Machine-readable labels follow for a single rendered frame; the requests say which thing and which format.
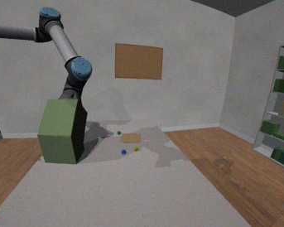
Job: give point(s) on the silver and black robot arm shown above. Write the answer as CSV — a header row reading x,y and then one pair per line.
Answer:
x,y
51,28

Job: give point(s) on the tan flat mat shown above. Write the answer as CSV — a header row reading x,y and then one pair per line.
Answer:
x,y
130,137

